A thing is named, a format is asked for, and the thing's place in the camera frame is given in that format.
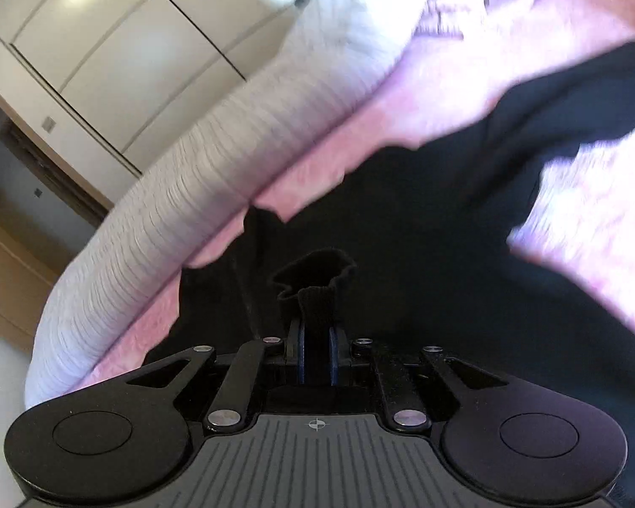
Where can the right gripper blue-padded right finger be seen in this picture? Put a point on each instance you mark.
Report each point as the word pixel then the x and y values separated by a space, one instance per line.
pixel 362 376

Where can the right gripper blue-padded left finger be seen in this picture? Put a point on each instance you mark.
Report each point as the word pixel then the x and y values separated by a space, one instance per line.
pixel 258 379

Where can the black garment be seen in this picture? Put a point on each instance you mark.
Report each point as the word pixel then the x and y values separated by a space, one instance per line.
pixel 444 232

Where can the wooden door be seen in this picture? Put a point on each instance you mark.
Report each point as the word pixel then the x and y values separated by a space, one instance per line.
pixel 25 285

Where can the grey striped rolled duvet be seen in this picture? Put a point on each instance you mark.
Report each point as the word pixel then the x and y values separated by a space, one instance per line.
pixel 332 59

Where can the pink rose bed blanket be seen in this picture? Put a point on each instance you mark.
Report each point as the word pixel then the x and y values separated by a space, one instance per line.
pixel 443 87

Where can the white wardrobe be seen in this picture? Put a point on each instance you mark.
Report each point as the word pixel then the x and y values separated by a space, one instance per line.
pixel 140 72

